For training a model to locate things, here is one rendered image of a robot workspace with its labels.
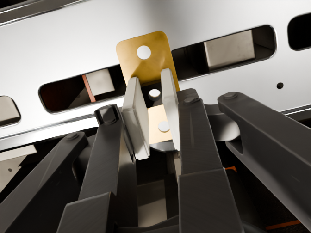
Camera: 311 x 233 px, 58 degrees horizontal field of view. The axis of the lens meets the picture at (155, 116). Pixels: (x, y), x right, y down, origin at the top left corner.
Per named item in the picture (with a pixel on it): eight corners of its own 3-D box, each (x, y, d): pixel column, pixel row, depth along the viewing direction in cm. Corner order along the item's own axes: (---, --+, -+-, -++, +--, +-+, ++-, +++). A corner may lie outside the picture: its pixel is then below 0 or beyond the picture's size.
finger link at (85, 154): (132, 166, 13) (72, 181, 13) (135, 125, 18) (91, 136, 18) (122, 138, 13) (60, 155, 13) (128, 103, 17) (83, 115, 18)
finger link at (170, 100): (161, 100, 14) (176, 96, 14) (160, 70, 20) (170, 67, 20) (176, 152, 15) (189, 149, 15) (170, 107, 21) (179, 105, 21)
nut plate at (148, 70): (190, 132, 23) (192, 139, 22) (145, 144, 23) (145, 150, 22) (165, 28, 20) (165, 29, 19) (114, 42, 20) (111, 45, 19)
